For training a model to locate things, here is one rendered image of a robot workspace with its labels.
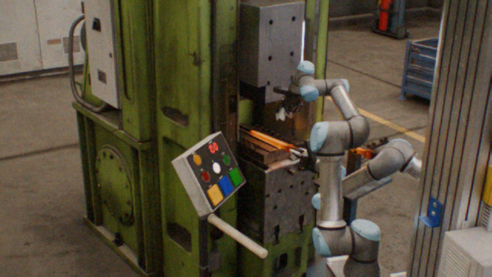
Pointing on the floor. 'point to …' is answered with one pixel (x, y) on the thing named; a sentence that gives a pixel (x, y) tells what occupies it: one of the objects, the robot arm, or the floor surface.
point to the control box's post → (203, 245)
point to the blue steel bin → (419, 68)
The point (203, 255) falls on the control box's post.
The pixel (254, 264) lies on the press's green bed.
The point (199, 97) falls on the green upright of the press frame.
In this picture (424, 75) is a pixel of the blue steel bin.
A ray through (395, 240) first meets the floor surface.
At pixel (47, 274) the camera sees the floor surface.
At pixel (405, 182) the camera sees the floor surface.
